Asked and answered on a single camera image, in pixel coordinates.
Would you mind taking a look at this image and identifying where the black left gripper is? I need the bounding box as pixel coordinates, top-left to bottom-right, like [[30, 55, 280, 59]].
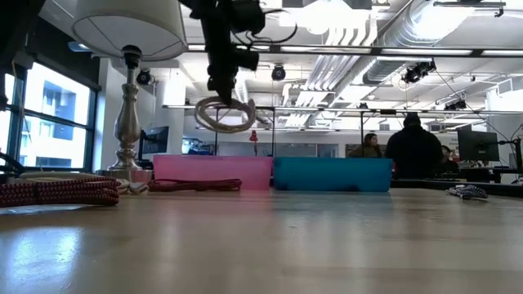
[[199, 0, 261, 107]]

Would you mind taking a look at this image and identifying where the thick cream cable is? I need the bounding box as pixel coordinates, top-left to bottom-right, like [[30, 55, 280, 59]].
[[194, 96, 258, 135]]

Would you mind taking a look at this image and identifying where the red white braided cable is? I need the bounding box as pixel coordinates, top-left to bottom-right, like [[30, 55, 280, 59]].
[[0, 176, 121, 208]]

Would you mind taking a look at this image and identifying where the pink plastic bin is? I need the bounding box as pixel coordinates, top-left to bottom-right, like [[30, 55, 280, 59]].
[[153, 154, 274, 191]]

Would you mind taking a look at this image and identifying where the small black monitor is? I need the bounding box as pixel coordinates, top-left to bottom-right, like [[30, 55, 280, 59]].
[[138, 125, 171, 161]]

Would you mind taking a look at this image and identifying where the silver table lamp white shade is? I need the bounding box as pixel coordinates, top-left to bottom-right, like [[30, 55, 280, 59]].
[[71, 0, 189, 184]]

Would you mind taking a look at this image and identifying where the blue plastic bin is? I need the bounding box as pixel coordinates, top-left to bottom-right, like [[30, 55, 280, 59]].
[[272, 157, 394, 193]]

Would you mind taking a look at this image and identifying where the person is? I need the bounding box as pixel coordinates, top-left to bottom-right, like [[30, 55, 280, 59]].
[[346, 132, 386, 159], [383, 113, 445, 180], [439, 145, 460, 175]]

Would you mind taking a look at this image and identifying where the large black monitor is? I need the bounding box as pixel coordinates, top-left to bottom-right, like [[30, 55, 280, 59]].
[[457, 129, 501, 163]]

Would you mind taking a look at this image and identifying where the black office desk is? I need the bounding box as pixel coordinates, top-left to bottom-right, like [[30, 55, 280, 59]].
[[391, 165, 523, 198]]

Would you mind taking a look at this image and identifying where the black metal workstation frame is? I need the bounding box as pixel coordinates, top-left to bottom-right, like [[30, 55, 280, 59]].
[[360, 108, 421, 160], [213, 105, 276, 158]]

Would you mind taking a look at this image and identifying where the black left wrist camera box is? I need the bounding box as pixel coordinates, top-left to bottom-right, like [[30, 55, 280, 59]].
[[230, 0, 266, 36]]

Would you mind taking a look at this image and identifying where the black left wrist camera cable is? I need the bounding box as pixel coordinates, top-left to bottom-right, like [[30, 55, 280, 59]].
[[239, 7, 299, 47]]

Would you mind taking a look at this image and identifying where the dark red flat cable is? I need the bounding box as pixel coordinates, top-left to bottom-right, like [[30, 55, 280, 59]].
[[147, 178, 244, 193]]

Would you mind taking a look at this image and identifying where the silver ceiling air duct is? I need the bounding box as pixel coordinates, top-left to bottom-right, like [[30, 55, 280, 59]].
[[359, 0, 454, 85]]

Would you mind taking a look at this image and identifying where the black ceiling camera cluster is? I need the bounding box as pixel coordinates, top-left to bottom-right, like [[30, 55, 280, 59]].
[[401, 59, 438, 85]]

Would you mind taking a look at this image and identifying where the dark window frame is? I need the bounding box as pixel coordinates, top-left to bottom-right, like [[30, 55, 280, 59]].
[[0, 60, 101, 173]]

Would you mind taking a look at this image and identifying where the black cable bundle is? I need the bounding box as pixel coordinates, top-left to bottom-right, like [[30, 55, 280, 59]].
[[0, 149, 28, 175]]

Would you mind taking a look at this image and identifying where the black white braided cable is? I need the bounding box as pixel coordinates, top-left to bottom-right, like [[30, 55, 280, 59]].
[[445, 184, 489, 201]]

